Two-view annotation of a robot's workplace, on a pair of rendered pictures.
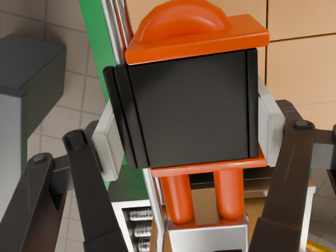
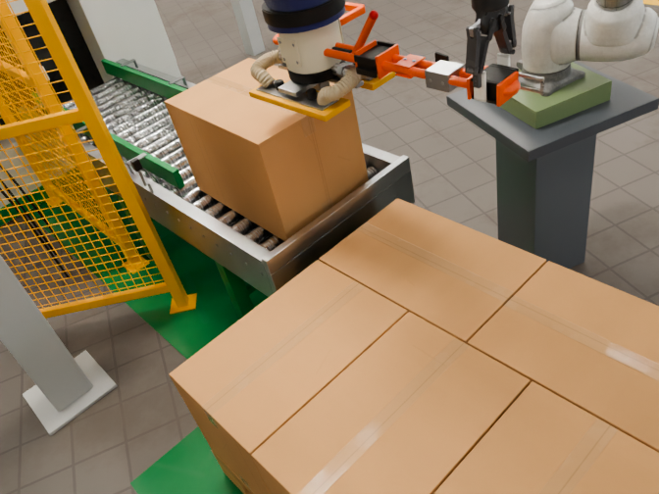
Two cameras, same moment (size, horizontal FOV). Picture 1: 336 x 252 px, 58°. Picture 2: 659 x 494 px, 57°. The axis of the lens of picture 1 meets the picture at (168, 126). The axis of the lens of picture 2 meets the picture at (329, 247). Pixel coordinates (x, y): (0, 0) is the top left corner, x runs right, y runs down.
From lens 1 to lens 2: 133 cm
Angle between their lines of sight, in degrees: 26
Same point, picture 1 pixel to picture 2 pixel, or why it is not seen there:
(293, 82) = (360, 308)
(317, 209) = (142, 339)
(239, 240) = (444, 73)
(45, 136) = (479, 215)
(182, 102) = (498, 74)
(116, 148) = (501, 60)
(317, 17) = (392, 344)
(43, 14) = not seen: hidden behind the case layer
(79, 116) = not seen: hidden behind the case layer
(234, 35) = (503, 82)
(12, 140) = (510, 133)
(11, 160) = (499, 124)
